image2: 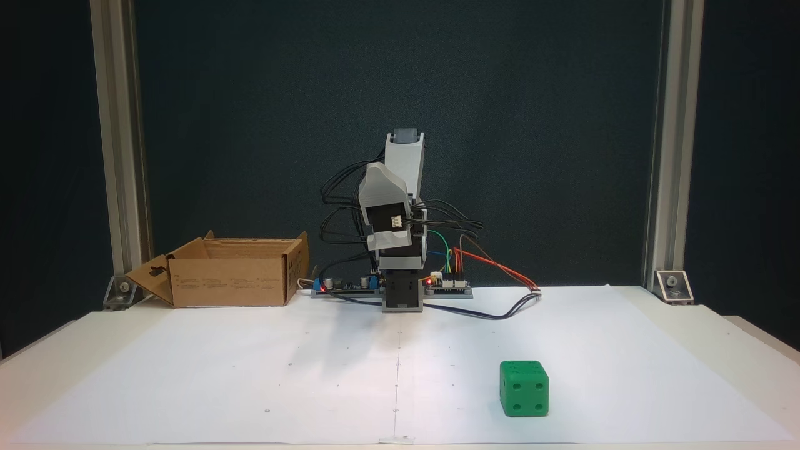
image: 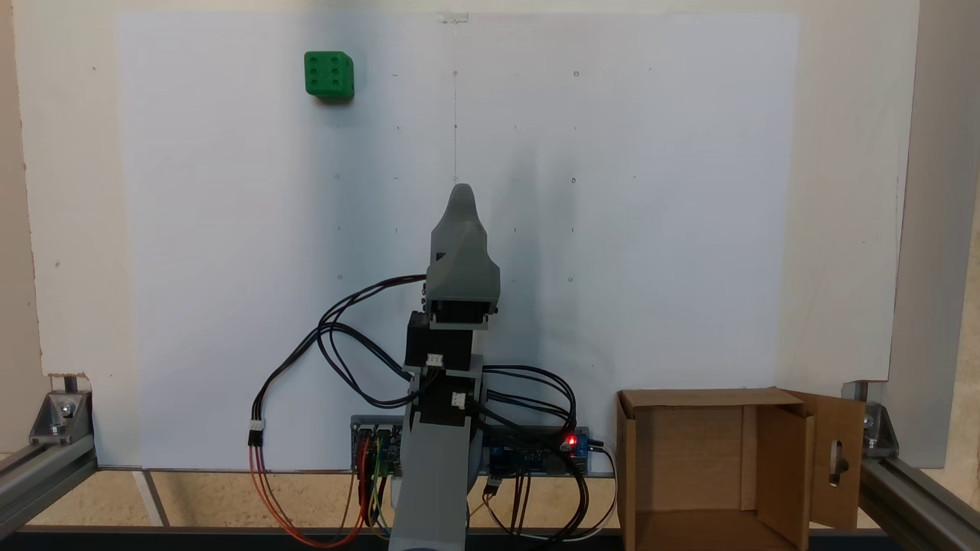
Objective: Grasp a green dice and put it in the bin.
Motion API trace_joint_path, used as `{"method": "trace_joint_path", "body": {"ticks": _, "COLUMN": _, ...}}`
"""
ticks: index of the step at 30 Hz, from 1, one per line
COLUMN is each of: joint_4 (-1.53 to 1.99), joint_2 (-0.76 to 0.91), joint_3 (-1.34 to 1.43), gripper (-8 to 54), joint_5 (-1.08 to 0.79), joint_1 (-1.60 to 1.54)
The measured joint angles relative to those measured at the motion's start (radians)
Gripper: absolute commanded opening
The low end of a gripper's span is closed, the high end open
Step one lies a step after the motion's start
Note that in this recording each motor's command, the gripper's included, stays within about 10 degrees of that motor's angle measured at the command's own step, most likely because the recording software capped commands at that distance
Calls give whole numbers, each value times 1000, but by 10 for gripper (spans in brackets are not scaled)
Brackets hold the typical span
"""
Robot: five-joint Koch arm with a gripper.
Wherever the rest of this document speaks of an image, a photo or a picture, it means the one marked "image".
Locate coloured jumper wire bundle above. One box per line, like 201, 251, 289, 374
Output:
358, 436, 393, 538

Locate black gripper cable bundle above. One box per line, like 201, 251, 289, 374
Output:
322, 274, 428, 331

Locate black cable with white plug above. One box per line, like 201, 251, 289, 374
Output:
247, 325, 330, 447

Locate orange red wire pair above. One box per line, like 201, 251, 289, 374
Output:
249, 444, 372, 549

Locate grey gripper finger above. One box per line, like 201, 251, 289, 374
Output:
431, 183, 485, 235

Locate blue circuit board red light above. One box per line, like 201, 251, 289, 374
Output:
485, 426, 591, 478

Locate aluminium frame rail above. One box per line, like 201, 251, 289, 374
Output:
0, 436, 99, 538
857, 452, 980, 551

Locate brown cardboard box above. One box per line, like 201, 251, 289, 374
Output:
616, 386, 867, 551

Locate grey corner bracket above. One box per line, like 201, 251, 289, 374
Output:
29, 373, 94, 446
842, 380, 901, 458

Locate black base cable bundle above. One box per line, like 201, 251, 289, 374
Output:
481, 365, 577, 439

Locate white paper sheet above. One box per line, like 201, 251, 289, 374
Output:
115, 11, 801, 471

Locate long black arm cable bundle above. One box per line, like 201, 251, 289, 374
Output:
316, 321, 418, 409

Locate green dice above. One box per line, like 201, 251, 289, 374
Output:
304, 51, 355, 101

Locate thin white cable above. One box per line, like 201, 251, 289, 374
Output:
490, 448, 619, 544

